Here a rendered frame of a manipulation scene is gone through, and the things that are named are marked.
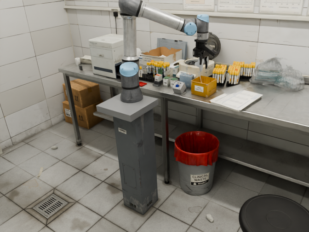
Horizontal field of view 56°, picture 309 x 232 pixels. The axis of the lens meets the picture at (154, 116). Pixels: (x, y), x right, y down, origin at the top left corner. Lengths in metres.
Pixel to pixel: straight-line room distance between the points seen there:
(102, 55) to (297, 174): 1.78
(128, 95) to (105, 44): 0.68
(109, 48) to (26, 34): 1.28
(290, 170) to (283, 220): 1.01
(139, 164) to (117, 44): 0.98
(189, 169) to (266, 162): 0.62
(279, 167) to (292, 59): 0.82
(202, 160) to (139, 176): 0.49
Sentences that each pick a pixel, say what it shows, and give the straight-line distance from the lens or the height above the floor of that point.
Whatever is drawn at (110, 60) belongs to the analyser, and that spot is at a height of 1.03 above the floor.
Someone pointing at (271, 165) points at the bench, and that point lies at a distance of 2.48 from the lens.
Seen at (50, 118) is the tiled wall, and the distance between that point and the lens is 3.78.
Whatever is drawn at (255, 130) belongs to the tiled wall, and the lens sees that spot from 2.71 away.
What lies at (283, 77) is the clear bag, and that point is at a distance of 2.27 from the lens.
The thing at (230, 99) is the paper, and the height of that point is 0.89.
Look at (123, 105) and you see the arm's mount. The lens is 1.85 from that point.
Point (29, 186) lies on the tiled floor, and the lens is 2.90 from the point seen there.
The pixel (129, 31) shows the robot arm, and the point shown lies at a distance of 1.92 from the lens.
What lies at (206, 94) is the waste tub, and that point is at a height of 0.90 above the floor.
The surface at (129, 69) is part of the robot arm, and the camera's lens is 1.83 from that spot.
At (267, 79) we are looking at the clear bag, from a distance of 2.32.
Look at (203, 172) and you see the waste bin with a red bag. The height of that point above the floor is 0.25.
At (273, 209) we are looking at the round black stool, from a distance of 1.54.
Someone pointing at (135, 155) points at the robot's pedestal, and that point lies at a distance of 2.02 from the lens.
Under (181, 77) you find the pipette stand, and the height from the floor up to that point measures 0.96.
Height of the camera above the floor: 1.69
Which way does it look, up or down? 27 degrees down
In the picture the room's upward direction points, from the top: 3 degrees counter-clockwise
